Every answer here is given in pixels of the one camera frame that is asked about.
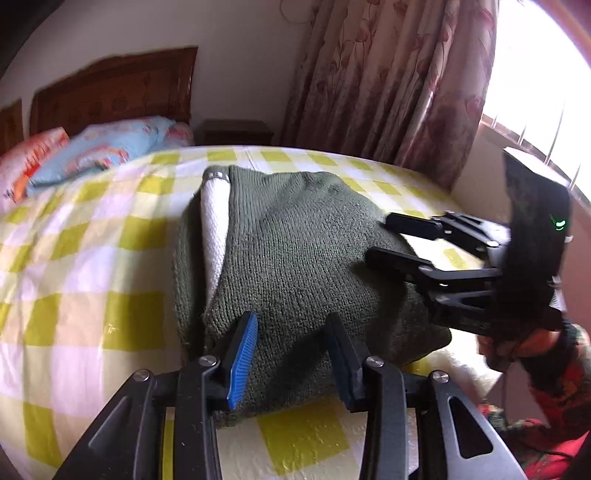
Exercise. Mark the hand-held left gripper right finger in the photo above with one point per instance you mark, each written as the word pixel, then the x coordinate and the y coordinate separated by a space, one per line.
pixel 340 362

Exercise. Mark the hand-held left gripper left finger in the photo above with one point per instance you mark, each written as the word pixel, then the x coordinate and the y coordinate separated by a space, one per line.
pixel 242 364

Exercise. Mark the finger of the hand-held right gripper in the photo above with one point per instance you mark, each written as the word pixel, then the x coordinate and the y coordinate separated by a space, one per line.
pixel 415 226
pixel 392 261

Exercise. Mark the green and white knit sweater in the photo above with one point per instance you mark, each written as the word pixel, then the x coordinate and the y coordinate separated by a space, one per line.
pixel 295 258

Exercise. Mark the person's right forearm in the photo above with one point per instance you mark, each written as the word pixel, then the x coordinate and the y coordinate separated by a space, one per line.
pixel 568 369

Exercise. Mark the person's right hand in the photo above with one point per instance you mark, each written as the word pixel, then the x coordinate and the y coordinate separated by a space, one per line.
pixel 531 344

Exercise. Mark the window with metal bars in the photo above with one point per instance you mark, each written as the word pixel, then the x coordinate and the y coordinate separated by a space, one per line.
pixel 531 92

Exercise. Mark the pink floral curtain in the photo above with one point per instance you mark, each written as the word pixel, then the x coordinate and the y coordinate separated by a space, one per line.
pixel 369 69

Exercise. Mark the dark wooden nightstand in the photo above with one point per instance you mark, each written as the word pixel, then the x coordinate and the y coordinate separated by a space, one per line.
pixel 235 134

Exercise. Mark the yellow and white checked blanket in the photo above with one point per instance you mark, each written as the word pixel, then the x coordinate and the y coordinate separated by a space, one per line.
pixel 69 258

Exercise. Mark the blue floral pillow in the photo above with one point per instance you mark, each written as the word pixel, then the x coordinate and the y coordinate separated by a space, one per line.
pixel 101 147

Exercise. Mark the orange floral pillow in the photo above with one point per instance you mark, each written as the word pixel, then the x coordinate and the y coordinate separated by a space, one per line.
pixel 27 161

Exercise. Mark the large carved wooden headboard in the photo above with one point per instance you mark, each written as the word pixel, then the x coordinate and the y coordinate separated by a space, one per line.
pixel 115 92

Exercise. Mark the small wooden headboard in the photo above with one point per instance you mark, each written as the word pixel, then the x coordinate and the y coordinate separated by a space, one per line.
pixel 11 129

